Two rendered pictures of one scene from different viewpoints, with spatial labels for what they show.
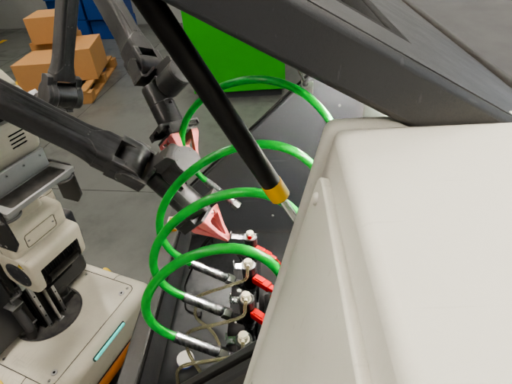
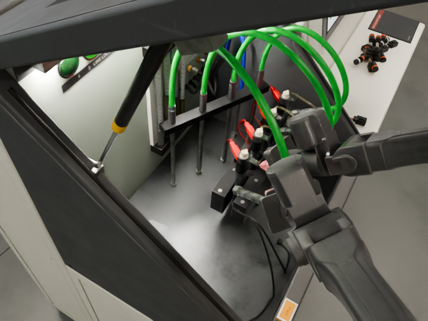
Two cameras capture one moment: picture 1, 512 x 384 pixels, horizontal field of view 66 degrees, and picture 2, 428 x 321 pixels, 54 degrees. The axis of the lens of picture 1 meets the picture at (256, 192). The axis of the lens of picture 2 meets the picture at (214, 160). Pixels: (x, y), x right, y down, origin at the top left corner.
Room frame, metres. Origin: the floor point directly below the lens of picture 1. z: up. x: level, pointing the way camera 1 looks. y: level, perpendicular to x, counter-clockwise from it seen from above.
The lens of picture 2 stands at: (1.22, 0.18, 1.87)
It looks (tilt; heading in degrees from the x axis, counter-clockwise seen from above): 52 degrees down; 201
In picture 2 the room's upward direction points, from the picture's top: 6 degrees clockwise
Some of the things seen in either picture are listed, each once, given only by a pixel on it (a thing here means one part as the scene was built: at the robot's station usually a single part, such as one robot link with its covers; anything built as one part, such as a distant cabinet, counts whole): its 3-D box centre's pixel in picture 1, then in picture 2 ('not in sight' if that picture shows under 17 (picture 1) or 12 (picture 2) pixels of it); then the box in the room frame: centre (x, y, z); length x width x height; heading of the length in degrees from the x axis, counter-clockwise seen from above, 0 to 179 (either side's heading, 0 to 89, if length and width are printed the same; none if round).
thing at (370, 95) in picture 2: not in sight; (370, 65); (-0.08, 0.22, 0.97); 0.70 x 0.22 x 0.03; 175
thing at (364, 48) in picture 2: not in sight; (377, 49); (-0.11, 0.22, 1.01); 0.23 x 0.11 x 0.06; 175
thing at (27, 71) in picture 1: (60, 52); not in sight; (4.69, 2.11, 0.39); 1.20 x 0.85 x 0.79; 1
